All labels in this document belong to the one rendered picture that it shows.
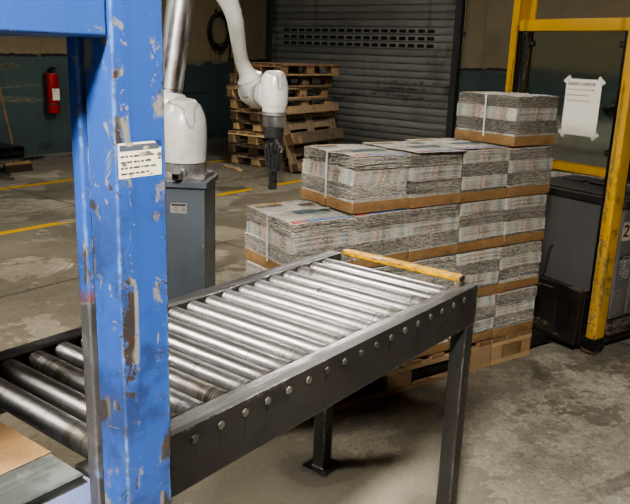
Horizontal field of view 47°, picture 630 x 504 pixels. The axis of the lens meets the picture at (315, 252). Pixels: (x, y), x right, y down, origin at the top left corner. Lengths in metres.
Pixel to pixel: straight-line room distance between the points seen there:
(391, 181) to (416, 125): 7.54
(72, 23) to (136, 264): 0.28
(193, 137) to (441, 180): 1.12
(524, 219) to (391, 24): 7.40
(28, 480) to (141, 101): 0.64
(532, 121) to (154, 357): 2.78
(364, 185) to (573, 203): 1.53
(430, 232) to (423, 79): 7.38
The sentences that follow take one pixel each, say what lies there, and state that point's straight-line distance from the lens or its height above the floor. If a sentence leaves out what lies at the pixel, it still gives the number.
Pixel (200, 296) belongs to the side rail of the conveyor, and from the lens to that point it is 2.00.
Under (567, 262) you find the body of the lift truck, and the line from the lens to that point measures 4.17.
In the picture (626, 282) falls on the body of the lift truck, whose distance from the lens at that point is 4.12.
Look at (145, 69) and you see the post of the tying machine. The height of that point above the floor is 1.42.
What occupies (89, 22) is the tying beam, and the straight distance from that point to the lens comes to 0.83.
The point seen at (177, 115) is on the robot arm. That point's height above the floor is 1.22.
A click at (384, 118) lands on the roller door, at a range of 10.80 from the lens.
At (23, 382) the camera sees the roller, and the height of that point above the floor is 0.79.
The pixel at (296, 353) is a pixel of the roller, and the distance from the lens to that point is 1.64.
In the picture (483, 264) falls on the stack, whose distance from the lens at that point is 3.46.
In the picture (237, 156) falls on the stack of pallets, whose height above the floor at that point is 0.10.
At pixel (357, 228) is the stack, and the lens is 2.90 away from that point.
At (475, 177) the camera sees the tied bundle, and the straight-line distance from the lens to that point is 3.29.
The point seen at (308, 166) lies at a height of 0.98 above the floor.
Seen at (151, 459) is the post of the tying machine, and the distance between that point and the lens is 1.00.
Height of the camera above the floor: 1.44
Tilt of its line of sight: 15 degrees down
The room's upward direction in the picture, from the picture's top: 2 degrees clockwise
